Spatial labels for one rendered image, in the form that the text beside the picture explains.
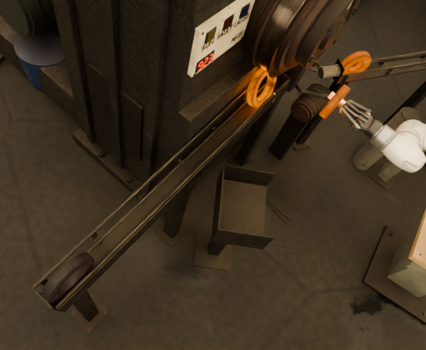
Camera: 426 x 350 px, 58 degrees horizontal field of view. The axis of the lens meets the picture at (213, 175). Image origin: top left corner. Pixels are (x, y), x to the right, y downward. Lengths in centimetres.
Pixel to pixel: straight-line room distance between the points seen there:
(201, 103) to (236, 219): 47
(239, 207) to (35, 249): 107
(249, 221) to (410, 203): 142
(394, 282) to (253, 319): 84
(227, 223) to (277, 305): 74
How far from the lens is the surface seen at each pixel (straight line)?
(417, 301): 248
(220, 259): 207
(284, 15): 126
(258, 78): 160
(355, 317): 228
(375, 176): 266
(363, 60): 203
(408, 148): 163
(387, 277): 241
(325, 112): 161
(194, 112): 137
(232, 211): 152
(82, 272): 139
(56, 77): 229
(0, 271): 212
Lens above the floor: 197
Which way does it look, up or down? 61 degrees down
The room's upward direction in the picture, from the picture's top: 22 degrees clockwise
